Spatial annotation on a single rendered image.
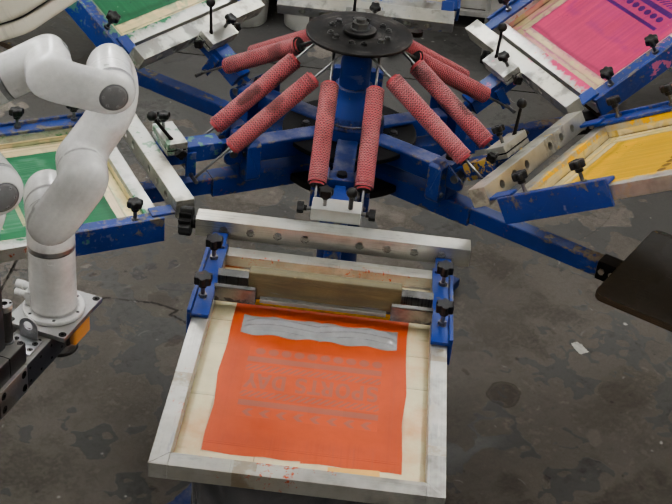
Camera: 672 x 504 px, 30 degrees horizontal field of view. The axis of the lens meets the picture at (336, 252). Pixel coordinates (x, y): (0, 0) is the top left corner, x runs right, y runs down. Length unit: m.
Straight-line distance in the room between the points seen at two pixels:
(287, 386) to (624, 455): 1.74
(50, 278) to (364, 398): 0.72
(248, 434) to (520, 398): 1.87
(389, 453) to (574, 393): 1.88
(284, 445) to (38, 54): 0.93
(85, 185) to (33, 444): 1.79
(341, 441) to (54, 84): 0.94
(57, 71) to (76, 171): 0.20
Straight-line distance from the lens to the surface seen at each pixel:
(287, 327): 2.90
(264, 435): 2.62
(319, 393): 2.73
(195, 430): 2.62
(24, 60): 2.33
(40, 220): 2.40
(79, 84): 2.27
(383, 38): 3.50
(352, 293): 2.90
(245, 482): 2.50
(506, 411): 4.27
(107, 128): 2.39
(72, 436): 4.05
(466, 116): 3.48
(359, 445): 2.62
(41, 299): 2.59
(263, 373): 2.77
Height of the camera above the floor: 2.70
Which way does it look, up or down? 33 degrees down
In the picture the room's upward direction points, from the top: 6 degrees clockwise
